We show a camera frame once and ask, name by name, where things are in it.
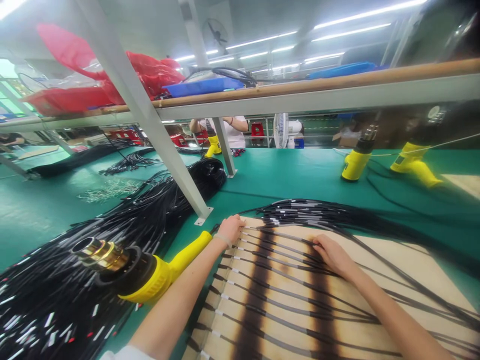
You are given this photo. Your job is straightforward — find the person's right hand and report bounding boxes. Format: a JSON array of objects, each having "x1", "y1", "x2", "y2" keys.
[{"x1": 311, "y1": 233, "x2": 359, "y2": 278}]

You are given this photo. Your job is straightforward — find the person's left hand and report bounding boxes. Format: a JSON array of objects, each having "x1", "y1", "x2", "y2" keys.
[{"x1": 216, "y1": 214, "x2": 247, "y2": 248}]

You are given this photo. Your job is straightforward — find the row of black sleeved cables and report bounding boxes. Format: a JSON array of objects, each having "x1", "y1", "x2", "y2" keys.
[{"x1": 185, "y1": 198, "x2": 480, "y2": 360}]

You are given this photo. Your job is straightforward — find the scorched wooden board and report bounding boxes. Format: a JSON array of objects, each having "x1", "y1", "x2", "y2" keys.
[{"x1": 181, "y1": 215, "x2": 480, "y2": 360}]

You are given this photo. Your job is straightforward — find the small yellow heat gun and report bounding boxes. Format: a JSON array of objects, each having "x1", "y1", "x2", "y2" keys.
[{"x1": 203, "y1": 119, "x2": 223, "y2": 159}]

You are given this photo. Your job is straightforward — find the yellow heat gun steel nozzle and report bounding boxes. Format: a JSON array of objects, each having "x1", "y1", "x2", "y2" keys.
[{"x1": 340, "y1": 124, "x2": 380, "y2": 184}]

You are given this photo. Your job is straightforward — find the yellow heat gun brass nozzle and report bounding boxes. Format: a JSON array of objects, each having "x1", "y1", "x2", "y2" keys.
[{"x1": 71, "y1": 230, "x2": 214, "y2": 305}]

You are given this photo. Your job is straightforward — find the white standing fan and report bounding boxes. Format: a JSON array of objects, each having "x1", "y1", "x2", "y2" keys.
[{"x1": 272, "y1": 112, "x2": 304, "y2": 150}]

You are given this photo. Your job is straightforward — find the cardboard box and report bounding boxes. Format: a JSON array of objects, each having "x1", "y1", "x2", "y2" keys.
[{"x1": 331, "y1": 127, "x2": 363, "y2": 148}]

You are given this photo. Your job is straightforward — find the yellow heat gun black body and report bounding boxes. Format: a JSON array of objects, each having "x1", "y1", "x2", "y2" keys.
[{"x1": 389, "y1": 104, "x2": 448, "y2": 189}]

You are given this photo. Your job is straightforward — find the blue plastic tray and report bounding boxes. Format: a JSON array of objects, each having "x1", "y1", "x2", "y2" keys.
[
  {"x1": 307, "y1": 61, "x2": 378, "y2": 80},
  {"x1": 163, "y1": 73, "x2": 247, "y2": 99}
]

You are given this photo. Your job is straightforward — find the plain wooden board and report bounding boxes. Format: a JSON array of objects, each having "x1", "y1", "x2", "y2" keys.
[{"x1": 440, "y1": 174, "x2": 480, "y2": 202}]

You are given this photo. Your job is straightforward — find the red plastic bag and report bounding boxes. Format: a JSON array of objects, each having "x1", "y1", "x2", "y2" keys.
[{"x1": 36, "y1": 23, "x2": 187, "y2": 103}]

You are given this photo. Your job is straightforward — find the red plastic tray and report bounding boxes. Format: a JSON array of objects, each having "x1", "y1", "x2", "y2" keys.
[{"x1": 20, "y1": 86, "x2": 114, "y2": 117}]

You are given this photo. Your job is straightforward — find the clear plastic bag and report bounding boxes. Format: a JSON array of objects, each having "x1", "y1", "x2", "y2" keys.
[{"x1": 14, "y1": 61, "x2": 107, "y2": 95}]

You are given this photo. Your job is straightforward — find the tied bundle of black cables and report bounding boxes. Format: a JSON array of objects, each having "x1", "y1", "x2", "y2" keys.
[{"x1": 164, "y1": 156, "x2": 228, "y2": 222}]

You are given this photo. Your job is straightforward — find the black power cord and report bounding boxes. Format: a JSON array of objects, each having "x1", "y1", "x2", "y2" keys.
[{"x1": 365, "y1": 164, "x2": 480, "y2": 226}]

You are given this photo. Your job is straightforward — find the loose black connector cables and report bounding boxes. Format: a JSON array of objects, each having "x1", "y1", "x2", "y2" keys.
[{"x1": 99, "y1": 147, "x2": 163, "y2": 176}]

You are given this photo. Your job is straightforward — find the pile of white wire pieces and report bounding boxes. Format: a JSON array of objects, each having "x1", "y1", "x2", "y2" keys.
[{"x1": 76, "y1": 177, "x2": 148, "y2": 204}]

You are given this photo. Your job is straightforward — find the white cord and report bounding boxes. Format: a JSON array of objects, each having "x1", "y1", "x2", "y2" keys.
[{"x1": 331, "y1": 133, "x2": 480, "y2": 157}]

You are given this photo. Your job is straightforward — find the coiled black cable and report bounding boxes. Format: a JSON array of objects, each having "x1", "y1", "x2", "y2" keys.
[{"x1": 211, "y1": 66, "x2": 260, "y2": 88}]

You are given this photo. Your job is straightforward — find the grey metal shelf frame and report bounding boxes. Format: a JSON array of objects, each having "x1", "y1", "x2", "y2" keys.
[{"x1": 0, "y1": 0, "x2": 480, "y2": 227}]

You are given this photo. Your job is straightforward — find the long flat black cable bundle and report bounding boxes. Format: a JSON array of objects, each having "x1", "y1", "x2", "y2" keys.
[{"x1": 28, "y1": 140, "x2": 127, "y2": 179}]

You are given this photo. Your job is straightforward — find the black wall fan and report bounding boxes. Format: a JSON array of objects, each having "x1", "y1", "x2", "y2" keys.
[{"x1": 202, "y1": 17, "x2": 230, "y2": 48}]

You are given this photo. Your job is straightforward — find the pile of black labelled cables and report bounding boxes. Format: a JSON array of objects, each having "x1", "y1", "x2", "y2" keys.
[{"x1": 0, "y1": 170, "x2": 211, "y2": 360}]

